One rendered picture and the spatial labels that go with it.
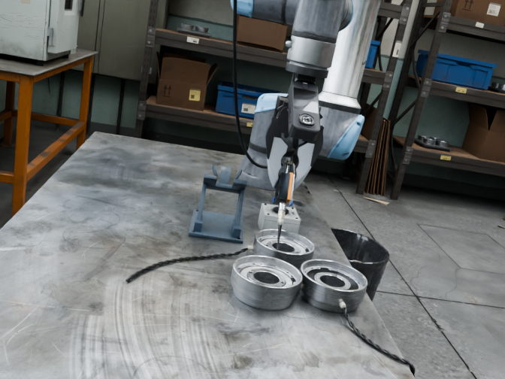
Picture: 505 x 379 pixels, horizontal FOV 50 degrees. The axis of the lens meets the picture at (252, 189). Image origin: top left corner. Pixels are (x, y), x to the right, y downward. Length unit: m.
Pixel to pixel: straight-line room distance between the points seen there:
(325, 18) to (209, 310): 0.48
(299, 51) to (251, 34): 3.37
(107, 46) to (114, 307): 3.97
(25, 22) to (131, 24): 1.73
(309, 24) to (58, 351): 0.59
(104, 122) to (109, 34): 0.79
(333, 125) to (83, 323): 0.79
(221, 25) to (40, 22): 2.15
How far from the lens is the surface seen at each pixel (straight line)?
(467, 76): 4.80
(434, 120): 5.29
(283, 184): 0.92
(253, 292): 0.78
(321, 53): 0.90
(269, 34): 4.28
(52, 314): 0.74
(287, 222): 1.05
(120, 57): 4.62
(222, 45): 4.21
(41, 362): 0.66
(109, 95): 4.92
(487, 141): 4.96
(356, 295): 0.84
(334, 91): 1.32
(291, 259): 0.90
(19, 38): 3.00
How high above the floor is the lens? 1.19
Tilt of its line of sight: 17 degrees down
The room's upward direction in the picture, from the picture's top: 11 degrees clockwise
